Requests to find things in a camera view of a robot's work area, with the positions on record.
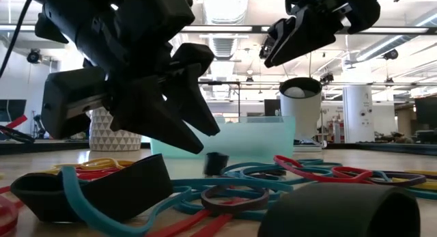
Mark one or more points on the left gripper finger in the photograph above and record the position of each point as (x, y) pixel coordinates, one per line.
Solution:
(194, 104)
(153, 117)

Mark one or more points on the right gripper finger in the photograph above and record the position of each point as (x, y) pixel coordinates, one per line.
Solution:
(276, 35)
(307, 32)

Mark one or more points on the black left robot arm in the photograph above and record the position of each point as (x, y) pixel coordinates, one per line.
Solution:
(51, 4)

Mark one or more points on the black background robot arm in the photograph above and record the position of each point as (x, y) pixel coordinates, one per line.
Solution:
(39, 127)

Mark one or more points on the teal translucent plastic bin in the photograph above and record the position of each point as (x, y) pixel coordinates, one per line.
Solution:
(256, 138)

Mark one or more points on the succulent in triangle-patterned pot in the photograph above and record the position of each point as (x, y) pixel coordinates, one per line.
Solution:
(116, 141)

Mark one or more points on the black round spotlight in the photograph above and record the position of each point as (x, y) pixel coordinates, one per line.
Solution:
(327, 78)
(391, 54)
(34, 56)

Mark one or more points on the black monitor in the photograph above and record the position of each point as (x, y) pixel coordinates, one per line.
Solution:
(271, 109)
(13, 110)
(426, 112)

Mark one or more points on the white cylindrical device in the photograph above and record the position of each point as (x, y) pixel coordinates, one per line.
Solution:
(302, 117)

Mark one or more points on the white round column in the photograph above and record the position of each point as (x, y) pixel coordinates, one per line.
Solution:
(358, 121)

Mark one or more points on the red angled bar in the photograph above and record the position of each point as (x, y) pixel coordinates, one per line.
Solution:
(17, 121)

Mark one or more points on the person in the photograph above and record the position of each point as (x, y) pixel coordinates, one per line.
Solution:
(403, 138)

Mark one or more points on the black hanging camera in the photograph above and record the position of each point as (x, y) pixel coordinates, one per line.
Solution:
(263, 51)

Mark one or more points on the black metal stand frame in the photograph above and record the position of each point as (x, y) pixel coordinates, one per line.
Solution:
(218, 82)

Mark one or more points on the silver air duct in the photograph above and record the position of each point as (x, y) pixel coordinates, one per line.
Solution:
(225, 4)

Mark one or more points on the grey air duct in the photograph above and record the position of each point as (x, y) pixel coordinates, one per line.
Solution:
(392, 42)

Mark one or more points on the black aluminium table frame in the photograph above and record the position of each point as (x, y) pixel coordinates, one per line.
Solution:
(68, 146)

